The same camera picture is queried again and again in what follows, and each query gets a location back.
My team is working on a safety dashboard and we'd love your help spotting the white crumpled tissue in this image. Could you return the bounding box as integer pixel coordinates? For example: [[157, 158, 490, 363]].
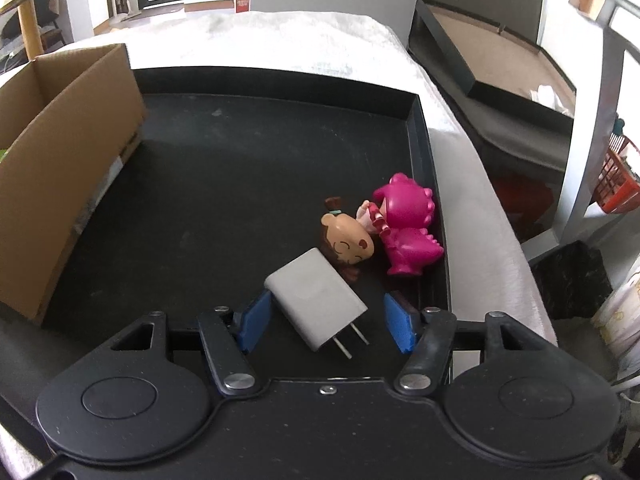
[[528, 84, 575, 115]]

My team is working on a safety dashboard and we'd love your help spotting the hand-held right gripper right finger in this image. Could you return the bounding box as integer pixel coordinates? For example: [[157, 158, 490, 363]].
[[383, 290, 557, 397]]

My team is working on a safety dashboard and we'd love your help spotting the large black tray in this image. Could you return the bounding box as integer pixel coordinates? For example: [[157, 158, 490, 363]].
[[0, 66, 455, 401]]

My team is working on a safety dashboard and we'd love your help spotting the white wall charger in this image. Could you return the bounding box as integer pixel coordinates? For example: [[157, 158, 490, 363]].
[[263, 247, 371, 360]]

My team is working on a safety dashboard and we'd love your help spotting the yellow wooden table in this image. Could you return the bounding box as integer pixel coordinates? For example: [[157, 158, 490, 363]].
[[0, 0, 87, 62]]

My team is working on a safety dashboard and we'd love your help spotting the black waste bin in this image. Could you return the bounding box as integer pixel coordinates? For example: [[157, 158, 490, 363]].
[[529, 239, 614, 322]]

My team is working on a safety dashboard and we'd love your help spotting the black frame with brown board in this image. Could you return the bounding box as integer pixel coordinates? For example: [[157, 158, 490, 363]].
[[414, 0, 577, 136]]

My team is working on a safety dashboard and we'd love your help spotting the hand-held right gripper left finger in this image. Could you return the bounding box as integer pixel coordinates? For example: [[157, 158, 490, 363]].
[[107, 291, 275, 397]]

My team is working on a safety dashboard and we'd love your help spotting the white plastic shopping bag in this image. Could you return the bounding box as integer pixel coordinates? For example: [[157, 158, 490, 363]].
[[589, 259, 640, 387]]

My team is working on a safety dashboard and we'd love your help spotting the dark red container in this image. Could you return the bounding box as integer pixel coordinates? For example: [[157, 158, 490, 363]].
[[492, 174, 555, 242]]

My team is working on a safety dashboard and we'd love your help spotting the brown-haired doll figurine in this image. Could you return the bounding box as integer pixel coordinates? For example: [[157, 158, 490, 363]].
[[319, 197, 392, 281]]

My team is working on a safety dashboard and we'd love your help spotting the pink dinosaur figurine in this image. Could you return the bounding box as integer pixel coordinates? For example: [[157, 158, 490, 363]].
[[357, 172, 445, 279]]

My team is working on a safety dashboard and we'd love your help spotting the dark wooden chair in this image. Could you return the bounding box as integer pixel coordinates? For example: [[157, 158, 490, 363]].
[[0, 0, 59, 44]]

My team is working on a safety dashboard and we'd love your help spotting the red plastic basket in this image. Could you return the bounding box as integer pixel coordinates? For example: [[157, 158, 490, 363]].
[[594, 132, 640, 214]]

